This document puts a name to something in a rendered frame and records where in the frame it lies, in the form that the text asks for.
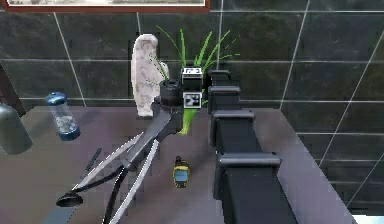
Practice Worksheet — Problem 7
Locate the red framed wall picture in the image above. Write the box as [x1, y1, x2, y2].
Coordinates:
[0, 0, 211, 14]

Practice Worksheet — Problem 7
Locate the yellow cell phone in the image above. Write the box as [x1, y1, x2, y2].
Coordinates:
[172, 155, 191, 189]

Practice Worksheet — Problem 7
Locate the white stone statue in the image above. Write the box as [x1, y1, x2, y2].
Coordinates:
[130, 33, 170, 118]

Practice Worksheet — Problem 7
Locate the grey green rounded vessel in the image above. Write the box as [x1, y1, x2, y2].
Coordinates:
[0, 103, 34, 156]

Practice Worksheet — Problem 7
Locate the dark thin pen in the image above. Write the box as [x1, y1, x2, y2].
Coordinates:
[84, 147, 103, 173]

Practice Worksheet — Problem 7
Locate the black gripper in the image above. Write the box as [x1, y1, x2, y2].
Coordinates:
[55, 79, 184, 224]

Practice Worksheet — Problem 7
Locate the blue capped glass shaker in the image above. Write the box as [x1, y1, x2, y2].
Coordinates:
[44, 91, 82, 142]

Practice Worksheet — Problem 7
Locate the green house plant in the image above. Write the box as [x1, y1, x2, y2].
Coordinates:
[146, 25, 242, 136]

